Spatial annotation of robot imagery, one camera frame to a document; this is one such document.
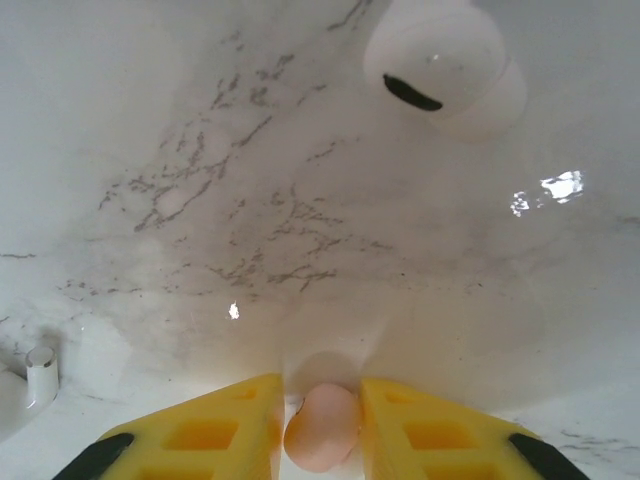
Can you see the orange earbud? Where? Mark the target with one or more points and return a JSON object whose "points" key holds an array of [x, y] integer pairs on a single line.
{"points": [[322, 430]]}

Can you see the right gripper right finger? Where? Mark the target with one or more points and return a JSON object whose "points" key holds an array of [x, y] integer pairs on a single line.
{"points": [[440, 445]]}

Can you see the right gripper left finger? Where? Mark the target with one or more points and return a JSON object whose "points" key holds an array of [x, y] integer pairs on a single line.
{"points": [[200, 440]]}

